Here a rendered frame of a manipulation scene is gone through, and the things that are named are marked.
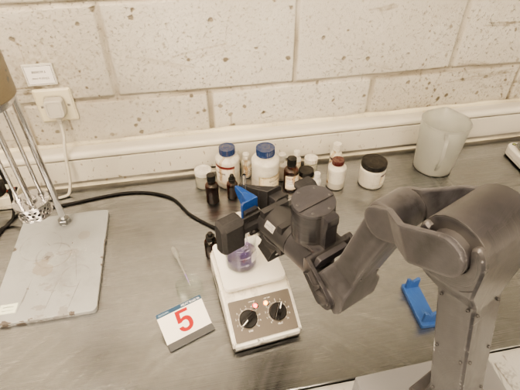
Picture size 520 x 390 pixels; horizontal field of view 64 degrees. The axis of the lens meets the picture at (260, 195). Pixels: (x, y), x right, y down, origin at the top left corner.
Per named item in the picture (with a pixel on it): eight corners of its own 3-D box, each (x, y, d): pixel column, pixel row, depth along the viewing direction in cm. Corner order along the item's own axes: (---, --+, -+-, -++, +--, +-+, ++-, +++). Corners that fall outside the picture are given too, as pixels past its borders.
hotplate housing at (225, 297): (302, 336, 78) (305, 311, 73) (234, 355, 75) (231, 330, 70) (266, 251, 94) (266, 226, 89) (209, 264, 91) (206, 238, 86)
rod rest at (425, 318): (437, 326, 79) (443, 316, 77) (420, 329, 79) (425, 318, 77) (415, 285, 87) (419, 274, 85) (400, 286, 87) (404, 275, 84)
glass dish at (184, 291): (202, 300, 84) (201, 294, 82) (175, 302, 84) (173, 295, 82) (203, 278, 88) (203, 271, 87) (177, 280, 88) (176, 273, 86)
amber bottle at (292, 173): (280, 185, 112) (282, 155, 106) (293, 182, 113) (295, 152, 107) (286, 193, 109) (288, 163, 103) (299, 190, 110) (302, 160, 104)
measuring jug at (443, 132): (456, 193, 109) (476, 145, 100) (406, 184, 112) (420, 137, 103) (454, 155, 123) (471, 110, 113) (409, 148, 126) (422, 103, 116)
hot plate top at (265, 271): (287, 278, 78) (287, 275, 78) (224, 294, 76) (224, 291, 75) (268, 234, 87) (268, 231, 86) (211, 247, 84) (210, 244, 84)
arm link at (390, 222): (542, 215, 31) (442, 121, 36) (472, 266, 28) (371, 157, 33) (397, 324, 56) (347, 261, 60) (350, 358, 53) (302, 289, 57)
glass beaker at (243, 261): (254, 249, 83) (254, 218, 78) (261, 274, 78) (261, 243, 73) (219, 254, 82) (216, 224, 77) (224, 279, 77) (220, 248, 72)
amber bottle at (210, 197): (213, 206, 106) (211, 180, 100) (203, 201, 107) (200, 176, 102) (222, 200, 108) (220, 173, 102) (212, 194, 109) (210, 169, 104)
